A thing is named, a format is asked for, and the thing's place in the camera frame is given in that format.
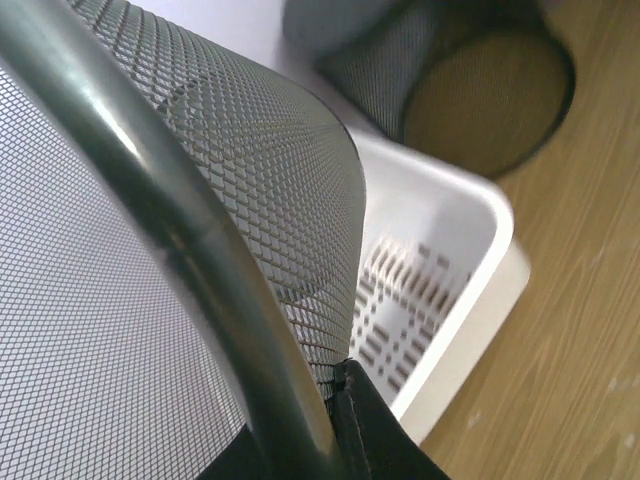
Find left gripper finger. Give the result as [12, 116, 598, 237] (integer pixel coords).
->
[330, 359, 449, 480]

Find white plastic tub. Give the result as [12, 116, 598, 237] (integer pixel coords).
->
[350, 132, 531, 443]

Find silver mesh wastebasket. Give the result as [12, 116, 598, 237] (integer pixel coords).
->
[1, 1, 365, 479]

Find black mesh wastebasket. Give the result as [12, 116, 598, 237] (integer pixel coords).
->
[282, 1, 576, 179]

